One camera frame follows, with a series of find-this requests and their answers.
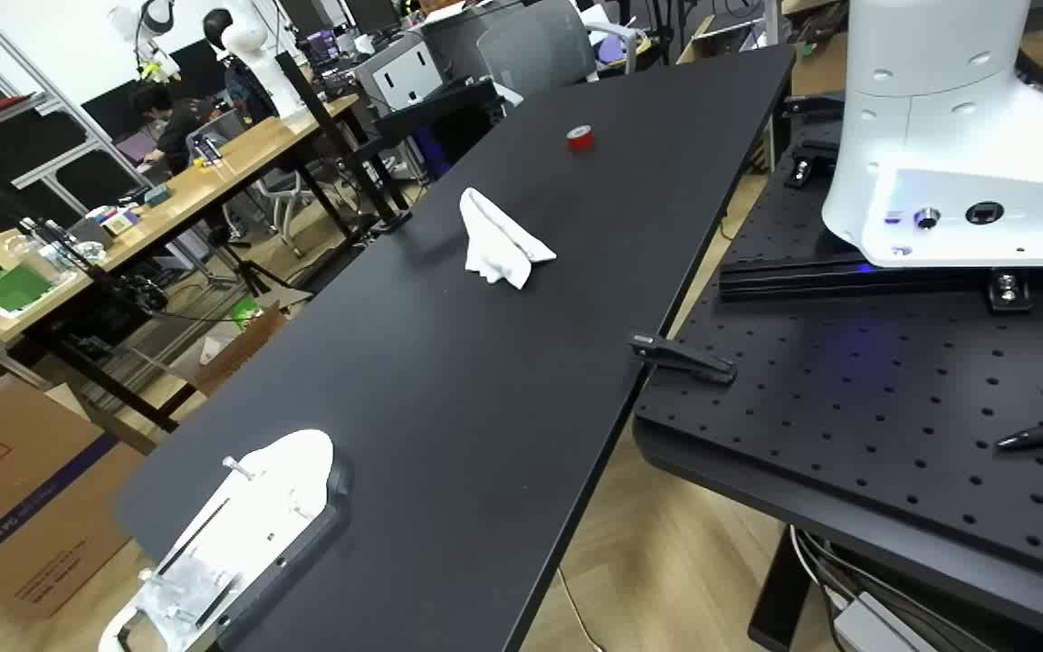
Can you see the white cloth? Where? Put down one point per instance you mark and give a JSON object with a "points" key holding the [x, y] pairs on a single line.
{"points": [[498, 240]]}

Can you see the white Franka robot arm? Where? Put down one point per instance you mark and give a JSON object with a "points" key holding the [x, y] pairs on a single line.
{"points": [[957, 120]]}

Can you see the red tape roll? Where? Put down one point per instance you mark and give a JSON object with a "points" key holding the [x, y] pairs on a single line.
{"points": [[581, 138]]}

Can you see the grey office chair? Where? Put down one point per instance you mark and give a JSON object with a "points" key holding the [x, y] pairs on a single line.
{"points": [[533, 48]]}

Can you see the grey computer case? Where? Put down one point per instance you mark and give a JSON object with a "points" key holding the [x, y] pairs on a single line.
{"points": [[400, 75]]}

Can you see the small cardboard box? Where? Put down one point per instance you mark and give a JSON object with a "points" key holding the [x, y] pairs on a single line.
{"points": [[236, 348]]}

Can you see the long wooden desk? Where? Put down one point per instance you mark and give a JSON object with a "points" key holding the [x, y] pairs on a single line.
{"points": [[218, 164]]}

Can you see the black perforated breadboard table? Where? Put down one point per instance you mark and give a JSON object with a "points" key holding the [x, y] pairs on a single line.
{"points": [[884, 409]]}

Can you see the white power adapter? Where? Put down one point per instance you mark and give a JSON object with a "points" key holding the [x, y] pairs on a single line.
{"points": [[878, 624]]}

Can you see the metal bolt clamp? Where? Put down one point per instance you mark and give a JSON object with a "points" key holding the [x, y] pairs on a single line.
{"points": [[1010, 290]]}

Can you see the green board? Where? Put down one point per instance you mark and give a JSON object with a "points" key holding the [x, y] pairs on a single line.
{"points": [[16, 290]]}

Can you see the large cardboard box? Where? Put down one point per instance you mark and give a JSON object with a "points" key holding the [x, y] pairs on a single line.
{"points": [[16, 493]]}

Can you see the black mounting rail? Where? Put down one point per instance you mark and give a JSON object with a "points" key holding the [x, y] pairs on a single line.
{"points": [[787, 279]]}

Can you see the aluminium frame rack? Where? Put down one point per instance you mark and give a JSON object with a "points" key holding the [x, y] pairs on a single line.
{"points": [[16, 133]]}

